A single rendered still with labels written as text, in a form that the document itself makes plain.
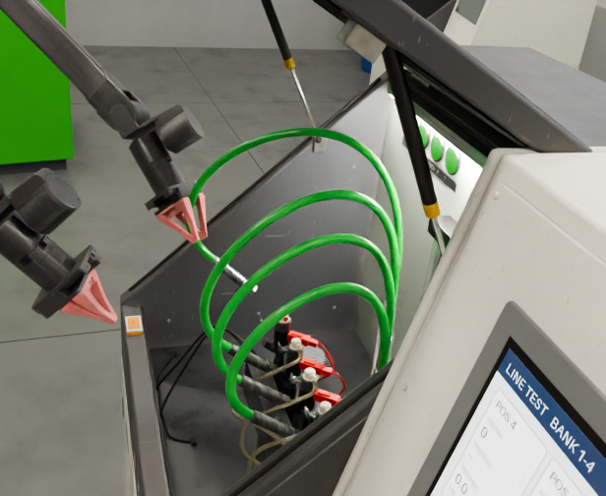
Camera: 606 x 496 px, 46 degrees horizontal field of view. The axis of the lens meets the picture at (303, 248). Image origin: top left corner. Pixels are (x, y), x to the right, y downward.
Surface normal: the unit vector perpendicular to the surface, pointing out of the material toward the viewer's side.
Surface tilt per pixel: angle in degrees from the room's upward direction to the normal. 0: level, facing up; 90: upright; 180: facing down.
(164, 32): 90
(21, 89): 90
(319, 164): 90
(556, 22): 90
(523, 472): 76
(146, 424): 0
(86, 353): 0
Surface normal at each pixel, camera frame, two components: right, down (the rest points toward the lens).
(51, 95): 0.45, 0.46
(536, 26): 0.08, 0.48
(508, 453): -0.91, -0.16
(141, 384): 0.10, -0.88
